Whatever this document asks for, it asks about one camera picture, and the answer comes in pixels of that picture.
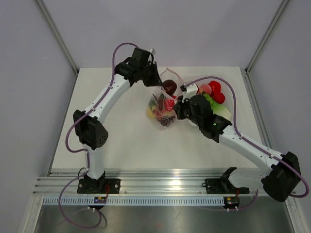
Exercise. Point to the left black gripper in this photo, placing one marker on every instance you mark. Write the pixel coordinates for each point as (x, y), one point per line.
(155, 80)

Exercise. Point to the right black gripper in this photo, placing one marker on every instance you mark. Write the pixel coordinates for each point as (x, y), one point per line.
(179, 107)

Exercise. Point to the clear zip top bag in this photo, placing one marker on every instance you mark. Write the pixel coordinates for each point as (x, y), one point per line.
(167, 74)

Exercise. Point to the purple grape bunch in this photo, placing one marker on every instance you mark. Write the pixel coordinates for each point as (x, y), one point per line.
(166, 121)

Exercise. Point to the dark red apple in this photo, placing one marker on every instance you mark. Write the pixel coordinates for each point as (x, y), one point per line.
(170, 87)

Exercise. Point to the strawberry bunch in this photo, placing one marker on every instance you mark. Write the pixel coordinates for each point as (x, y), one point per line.
(156, 104)

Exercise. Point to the yellow lemon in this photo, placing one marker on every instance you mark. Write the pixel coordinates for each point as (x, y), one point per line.
(149, 113)

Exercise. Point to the white plastic basket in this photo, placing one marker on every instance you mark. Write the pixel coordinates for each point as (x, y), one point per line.
(191, 88)

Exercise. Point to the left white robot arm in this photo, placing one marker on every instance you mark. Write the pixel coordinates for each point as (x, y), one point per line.
(89, 123)

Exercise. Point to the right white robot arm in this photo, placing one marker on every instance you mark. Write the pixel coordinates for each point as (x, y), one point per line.
(281, 172)

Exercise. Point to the pink peach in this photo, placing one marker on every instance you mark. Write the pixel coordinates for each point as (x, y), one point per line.
(205, 89)

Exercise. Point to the red bell pepper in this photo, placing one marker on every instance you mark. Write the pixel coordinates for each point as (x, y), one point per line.
(216, 93)

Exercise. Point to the white bun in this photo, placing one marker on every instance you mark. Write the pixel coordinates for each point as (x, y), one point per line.
(220, 110)

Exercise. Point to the right small circuit board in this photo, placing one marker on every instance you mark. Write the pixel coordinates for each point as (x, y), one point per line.
(231, 202)

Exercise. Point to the small circuit board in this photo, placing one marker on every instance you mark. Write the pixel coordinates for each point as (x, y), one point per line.
(231, 202)
(99, 200)

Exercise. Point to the left small circuit board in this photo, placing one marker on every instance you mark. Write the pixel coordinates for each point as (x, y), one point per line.
(99, 200)

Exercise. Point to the aluminium mounting rail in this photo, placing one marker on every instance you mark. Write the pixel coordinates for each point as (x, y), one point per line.
(162, 182)

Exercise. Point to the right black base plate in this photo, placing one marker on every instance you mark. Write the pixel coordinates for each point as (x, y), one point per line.
(219, 186)

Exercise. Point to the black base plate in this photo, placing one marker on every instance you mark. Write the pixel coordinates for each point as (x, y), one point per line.
(103, 186)
(219, 186)

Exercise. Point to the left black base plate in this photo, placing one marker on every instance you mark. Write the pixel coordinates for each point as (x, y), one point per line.
(103, 186)

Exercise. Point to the left aluminium frame post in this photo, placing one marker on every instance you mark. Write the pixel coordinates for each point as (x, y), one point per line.
(57, 35)

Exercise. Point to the aluminium frame post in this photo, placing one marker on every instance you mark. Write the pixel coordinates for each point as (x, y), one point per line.
(267, 34)
(57, 35)

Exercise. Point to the right aluminium frame post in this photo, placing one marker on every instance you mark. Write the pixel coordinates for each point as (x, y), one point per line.
(267, 34)

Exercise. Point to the white slotted cable duct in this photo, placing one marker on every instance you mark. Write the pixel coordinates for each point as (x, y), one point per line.
(136, 201)

